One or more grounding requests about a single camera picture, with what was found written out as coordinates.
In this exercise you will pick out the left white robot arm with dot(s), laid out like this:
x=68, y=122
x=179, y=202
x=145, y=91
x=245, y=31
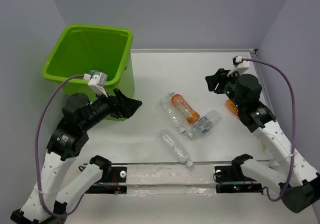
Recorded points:
x=48, y=202

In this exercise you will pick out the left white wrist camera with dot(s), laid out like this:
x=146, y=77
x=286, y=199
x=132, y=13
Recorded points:
x=97, y=82

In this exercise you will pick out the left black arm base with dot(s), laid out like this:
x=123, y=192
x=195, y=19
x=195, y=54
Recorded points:
x=112, y=182

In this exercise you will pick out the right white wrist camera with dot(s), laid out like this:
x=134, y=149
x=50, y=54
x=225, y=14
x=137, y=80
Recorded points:
x=240, y=66

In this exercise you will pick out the small orange bottle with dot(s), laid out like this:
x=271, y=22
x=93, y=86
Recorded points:
x=231, y=106

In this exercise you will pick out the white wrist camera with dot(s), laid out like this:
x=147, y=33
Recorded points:
x=240, y=66
x=97, y=82

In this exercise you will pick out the clear bottle blue label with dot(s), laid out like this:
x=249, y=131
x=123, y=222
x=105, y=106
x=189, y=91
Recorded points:
x=204, y=124

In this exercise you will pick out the clear bottle near right wall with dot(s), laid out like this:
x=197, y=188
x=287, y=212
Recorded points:
x=265, y=152

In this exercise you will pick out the blue cap water bottle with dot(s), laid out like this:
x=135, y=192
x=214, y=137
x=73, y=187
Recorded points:
x=93, y=72

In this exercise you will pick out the clear bottle front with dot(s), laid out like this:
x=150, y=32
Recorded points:
x=176, y=148

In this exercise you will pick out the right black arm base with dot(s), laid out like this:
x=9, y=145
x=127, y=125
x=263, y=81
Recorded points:
x=231, y=180

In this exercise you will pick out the green plastic bin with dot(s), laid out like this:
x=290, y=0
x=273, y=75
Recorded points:
x=83, y=48

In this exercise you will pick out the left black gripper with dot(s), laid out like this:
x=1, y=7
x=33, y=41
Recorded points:
x=129, y=105

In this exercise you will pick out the clear crushed bottle white cap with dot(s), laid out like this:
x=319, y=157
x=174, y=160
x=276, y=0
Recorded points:
x=172, y=113

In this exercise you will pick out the orange drink bottle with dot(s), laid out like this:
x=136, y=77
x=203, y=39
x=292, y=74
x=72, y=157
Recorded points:
x=183, y=106

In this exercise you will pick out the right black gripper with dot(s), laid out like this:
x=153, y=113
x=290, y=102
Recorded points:
x=220, y=73

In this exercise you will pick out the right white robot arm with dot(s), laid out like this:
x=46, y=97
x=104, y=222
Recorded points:
x=298, y=182

